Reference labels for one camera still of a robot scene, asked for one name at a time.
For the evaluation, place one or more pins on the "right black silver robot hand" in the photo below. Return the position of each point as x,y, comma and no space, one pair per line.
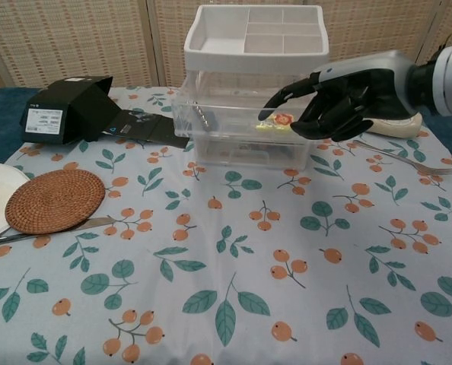
363,91

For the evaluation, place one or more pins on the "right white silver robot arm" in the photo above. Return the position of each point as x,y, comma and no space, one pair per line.
450,80

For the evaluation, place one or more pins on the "clear plastic drawer organizer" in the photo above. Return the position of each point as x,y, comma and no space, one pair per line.
218,59

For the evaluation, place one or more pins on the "black cardboard box with flap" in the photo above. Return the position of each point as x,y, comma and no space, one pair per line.
70,114

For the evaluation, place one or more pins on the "metal fork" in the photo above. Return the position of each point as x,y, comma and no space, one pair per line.
408,159

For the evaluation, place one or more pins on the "yellow snack packet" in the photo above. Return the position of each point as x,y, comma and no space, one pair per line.
279,121

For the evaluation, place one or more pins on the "small dark blue object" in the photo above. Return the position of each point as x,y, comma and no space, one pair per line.
212,121

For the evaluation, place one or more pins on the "floral patterned tablecloth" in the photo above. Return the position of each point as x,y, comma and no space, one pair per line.
226,266

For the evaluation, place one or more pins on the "beige woven folding screen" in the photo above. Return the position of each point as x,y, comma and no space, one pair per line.
77,38

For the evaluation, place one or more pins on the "metal table knife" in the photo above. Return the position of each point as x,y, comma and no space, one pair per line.
93,223

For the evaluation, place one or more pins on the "brown woven rattan coaster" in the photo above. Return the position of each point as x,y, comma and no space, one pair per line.
55,201

